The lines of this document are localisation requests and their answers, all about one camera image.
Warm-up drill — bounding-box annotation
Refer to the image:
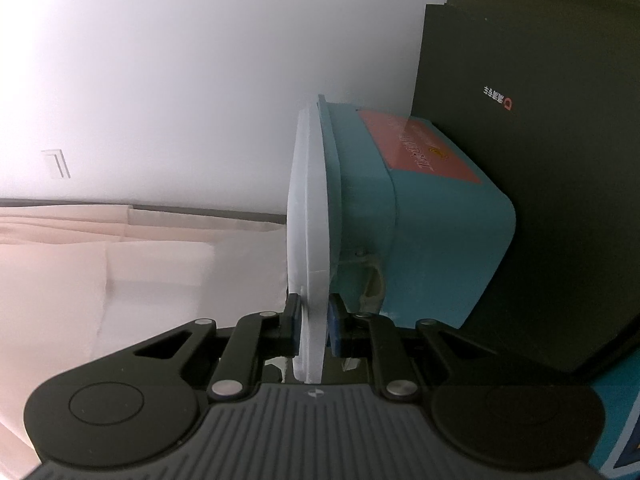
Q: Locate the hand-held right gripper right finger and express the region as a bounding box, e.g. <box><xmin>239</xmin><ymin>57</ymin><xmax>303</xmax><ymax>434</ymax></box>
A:
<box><xmin>328</xmin><ymin>293</ymin><xmax>507</xmax><ymax>402</ymax></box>

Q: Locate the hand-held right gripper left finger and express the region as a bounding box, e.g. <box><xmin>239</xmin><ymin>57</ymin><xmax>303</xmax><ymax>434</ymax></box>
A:
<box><xmin>124</xmin><ymin>293</ymin><xmax>304</xmax><ymax>402</ymax></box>

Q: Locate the white bin lid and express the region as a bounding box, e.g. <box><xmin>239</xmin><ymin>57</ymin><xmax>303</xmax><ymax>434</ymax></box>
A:
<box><xmin>285</xmin><ymin>104</ymin><xmax>342</xmax><ymax>384</ymax></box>

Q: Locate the teal plastic storage bin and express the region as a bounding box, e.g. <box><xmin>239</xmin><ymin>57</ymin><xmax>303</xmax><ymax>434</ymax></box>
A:
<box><xmin>317</xmin><ymin>92</ymin><xmax>517</xmax><ymax>332</ymax></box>

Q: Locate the teal printed blanket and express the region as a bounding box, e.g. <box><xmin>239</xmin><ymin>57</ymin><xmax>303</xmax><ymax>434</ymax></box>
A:
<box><xmin>589</xmin><ymin>369</ymin><xmax>640</xmax><ymax>480</ymax></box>

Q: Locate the black flat box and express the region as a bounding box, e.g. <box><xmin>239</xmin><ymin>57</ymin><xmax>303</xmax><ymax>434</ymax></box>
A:
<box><xmin>409</xmin><ymin>2</ymin><xmax>640</xmax><ymax>377</ymax></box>

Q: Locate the white wall switch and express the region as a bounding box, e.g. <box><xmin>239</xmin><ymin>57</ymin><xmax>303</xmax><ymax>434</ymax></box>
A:
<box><xmin>41</xmin><ymin>148</ymin><xmax>72</xmax><ymax>181</ymax></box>

